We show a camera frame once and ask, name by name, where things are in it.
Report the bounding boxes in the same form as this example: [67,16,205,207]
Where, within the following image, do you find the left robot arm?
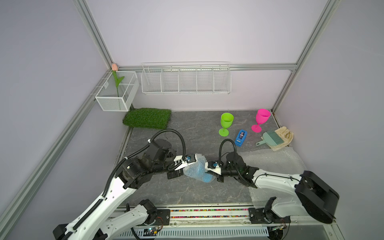
[53,129,187,240]

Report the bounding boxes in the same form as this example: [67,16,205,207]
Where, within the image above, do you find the pink plastic wine glass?
[251,109,271,133]

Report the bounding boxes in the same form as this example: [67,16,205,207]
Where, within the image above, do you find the white wire shelf rack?
[141,62,232,95]

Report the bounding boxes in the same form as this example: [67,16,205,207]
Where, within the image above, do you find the blue tape dispenser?
[235,130,248,147]

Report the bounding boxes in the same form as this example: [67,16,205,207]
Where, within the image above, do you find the white mesh basket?
[95,71,140,112]

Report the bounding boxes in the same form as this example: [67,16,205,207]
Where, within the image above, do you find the green dustpan brush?
[255,130,284,147]

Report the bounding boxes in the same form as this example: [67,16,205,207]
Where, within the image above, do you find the artificial pink tulip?
[111,63,125,97]

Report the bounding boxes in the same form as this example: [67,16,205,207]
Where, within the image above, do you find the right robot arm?
[205,150,340,224]

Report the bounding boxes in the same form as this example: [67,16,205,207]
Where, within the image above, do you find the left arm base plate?
[140,209,171,227]

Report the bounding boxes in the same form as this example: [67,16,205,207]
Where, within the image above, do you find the bubble wrap sheet stack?
[239,147,307,208]

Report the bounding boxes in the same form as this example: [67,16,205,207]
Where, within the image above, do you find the green plastic wine glass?
[219,113,234,137]

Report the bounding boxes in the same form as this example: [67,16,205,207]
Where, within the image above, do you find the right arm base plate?
[248,208,291,224]

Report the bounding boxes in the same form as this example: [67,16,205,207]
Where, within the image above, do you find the green artificial grass mat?
[123,108,172,130]

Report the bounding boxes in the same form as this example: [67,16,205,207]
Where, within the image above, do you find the blue plastic wine glass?
[197,168,214,183]

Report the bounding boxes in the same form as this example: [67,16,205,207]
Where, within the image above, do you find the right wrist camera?
[205,161,222,176]

